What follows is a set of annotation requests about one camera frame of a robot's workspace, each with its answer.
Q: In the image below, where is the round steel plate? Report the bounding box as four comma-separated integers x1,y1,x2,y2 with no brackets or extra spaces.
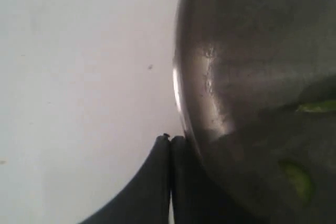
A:
173,0,335,223

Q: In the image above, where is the green cucumber piece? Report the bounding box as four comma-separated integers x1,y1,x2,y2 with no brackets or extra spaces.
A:
296,100,336,113

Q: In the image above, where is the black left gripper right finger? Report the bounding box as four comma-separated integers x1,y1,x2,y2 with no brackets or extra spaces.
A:
171,136,236,223

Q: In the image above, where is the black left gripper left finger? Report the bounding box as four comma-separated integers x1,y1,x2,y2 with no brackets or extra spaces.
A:
83,134,171,223

